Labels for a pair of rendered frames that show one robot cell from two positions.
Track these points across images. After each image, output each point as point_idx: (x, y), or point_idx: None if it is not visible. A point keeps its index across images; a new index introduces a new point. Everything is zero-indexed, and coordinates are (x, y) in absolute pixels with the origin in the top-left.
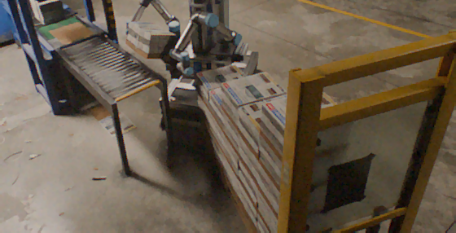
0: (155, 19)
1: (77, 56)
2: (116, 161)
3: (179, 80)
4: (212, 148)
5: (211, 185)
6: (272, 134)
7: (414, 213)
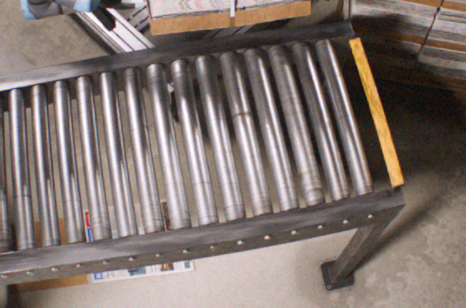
0: None
1: (1, 224)
2: (286, 289)
3: (114, 12)
4: (423, 67)
5: (450, 123)
6: None
7: None
